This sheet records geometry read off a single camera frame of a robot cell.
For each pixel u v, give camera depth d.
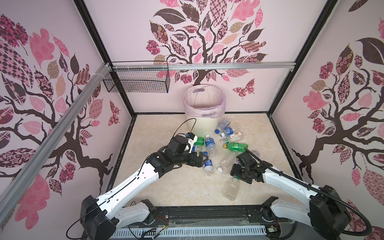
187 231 0.70
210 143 0.97
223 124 1.07
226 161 0.90
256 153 0.94
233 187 0.83
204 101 1.06
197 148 0.97
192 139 0.65
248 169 0.65
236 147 0.95
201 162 0.63
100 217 0.38
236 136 1.00
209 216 0.75
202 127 0.95
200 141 1.00
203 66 0.94
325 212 0.41
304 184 0.46
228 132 1.02
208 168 0.88
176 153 0.54
